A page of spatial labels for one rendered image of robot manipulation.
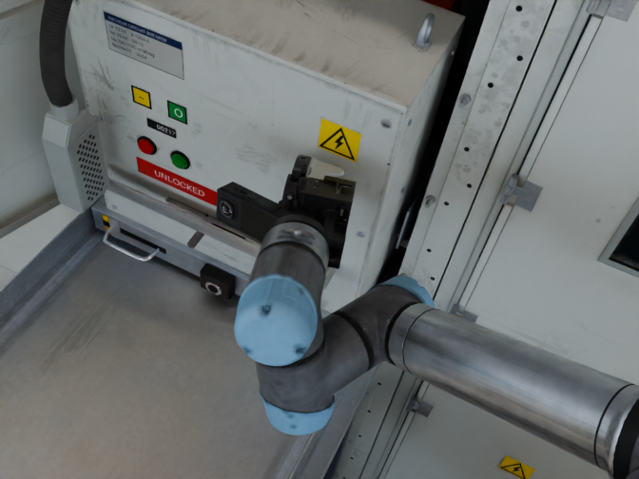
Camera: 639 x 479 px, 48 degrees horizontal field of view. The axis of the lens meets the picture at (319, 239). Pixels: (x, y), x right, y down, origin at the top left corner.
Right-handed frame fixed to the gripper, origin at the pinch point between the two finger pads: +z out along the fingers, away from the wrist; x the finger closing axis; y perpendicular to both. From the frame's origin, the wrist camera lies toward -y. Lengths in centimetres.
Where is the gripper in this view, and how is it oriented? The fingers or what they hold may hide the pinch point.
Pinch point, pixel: (303, 163)
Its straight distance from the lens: 95.5
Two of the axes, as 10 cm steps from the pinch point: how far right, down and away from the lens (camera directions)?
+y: 9.8, 2.0, -0.2
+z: 1.3, -5.3, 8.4
